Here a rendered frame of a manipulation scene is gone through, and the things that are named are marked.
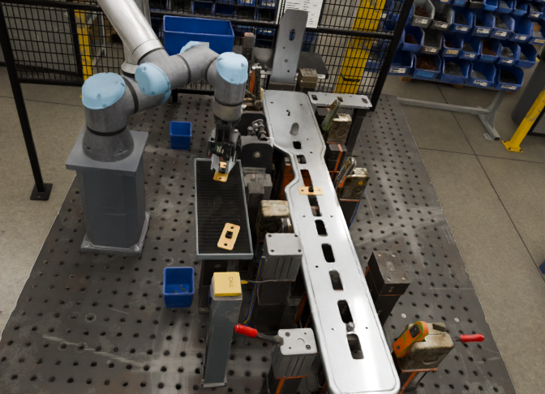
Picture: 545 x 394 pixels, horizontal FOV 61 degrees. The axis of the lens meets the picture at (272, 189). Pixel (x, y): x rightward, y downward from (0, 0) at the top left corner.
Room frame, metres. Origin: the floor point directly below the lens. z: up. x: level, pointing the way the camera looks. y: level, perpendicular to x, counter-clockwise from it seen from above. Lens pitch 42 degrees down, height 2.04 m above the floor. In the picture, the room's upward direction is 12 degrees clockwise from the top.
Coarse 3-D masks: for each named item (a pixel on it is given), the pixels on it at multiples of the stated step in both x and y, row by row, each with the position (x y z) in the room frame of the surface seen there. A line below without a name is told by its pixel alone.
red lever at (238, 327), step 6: (240, 324) 0.56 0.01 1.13; (240, 330) 0.55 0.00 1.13; (246, 330) 0.55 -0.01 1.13; (252, 330) 0.56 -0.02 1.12; (252, 336) 0.55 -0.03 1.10; (258, 336) 0.56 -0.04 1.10; (264, 336) 0.57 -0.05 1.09; (270, 336) 0.58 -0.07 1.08; (276, 336) 0.58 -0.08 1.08; (276, 342) 0.57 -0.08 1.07; (282, 342) 0.58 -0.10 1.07
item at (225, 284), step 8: (216, 272) 0.67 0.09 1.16; (224, 272) 0.67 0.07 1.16; (232, 272) 0.67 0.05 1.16; (216, 280) 0.64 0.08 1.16; (224, 280) 0.65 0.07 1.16; (232, 280) 0.65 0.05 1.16; (216, 288) 0.62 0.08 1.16; (224, 288) 0.63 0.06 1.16; (232, 288) 0.63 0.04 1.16; (240, 288) 0.64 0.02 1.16
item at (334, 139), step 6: (342, 114) 1.67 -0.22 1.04; (348, 114) 1.68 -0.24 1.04; (336, 120) 1.63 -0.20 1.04; (342, 120) 1.64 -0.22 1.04; (348, 120) 1.64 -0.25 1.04; (330, 126) 1.63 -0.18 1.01; (336, 126) 1.63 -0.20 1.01; (342, 126) 1.64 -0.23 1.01; (348, 126) 1.64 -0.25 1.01; (324, 132) 1.66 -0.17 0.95; (330, 132) 1.62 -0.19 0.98; (336, 132) 1.63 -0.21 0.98; (342, 132) 1.64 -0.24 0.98; (324, 138) 1.65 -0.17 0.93; (330, 138) 1.63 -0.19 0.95; (336, 138) 1.63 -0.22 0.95; (342, 138) 1.64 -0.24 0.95; (324, 156) 1.63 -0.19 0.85
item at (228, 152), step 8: (216, 120) 0.97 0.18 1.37; (232, 120) 0.98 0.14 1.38; (216, 128) 0.95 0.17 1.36; (224, 128) 0.95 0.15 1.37; (232, 128) 1.00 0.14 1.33; (216, 136) 0.95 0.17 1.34; (224, 136) 0.98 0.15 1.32; (232, 136) 0.99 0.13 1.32; (208, 144) 0.95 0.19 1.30; (216, 144) 0.96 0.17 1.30; (224, 144) 0.95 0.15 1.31; (232, 144) 0.97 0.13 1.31; (208, 152) 0.96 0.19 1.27; (216, 152) 0.96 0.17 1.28; (224, 152) 0.95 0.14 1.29; (232, 152) 0.97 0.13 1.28; (232, 160) 0.95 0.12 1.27
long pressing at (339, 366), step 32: (288, 96) 1.80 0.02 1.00; (288, 128) 1.56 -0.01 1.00; (320, 160) 1.40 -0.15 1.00; (288, 192) 1.17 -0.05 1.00; (320, 256) 0.92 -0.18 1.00; (352, 256) 0.95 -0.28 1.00; (320, 288) 0.81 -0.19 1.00; (352, 288) 0.83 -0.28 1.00; (320, 320) 0.70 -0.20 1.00; (320, 352) 0.61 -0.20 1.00; (384, 352) 0.65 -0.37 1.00; (352, 384) 0.55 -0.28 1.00; (384, 384) 0.57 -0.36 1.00
